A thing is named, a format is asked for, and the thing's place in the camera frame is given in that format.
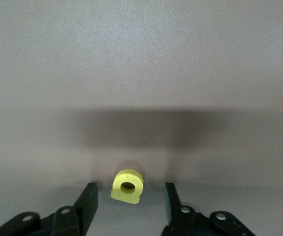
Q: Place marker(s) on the yellow foam letter a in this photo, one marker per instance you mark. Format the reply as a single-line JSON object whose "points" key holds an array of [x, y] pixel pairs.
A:
{"points": [[129, 175]]}

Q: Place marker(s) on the brown table cover sheet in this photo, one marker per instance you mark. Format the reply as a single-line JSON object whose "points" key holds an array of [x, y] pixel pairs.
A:
{"points": [[131, 61]]}

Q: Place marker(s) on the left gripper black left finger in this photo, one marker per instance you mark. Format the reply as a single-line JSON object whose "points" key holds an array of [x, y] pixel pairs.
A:
{"points": [[82, 216]]}

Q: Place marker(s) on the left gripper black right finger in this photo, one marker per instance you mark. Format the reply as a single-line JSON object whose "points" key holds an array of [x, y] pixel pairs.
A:
{"points": [[180, 221]]}

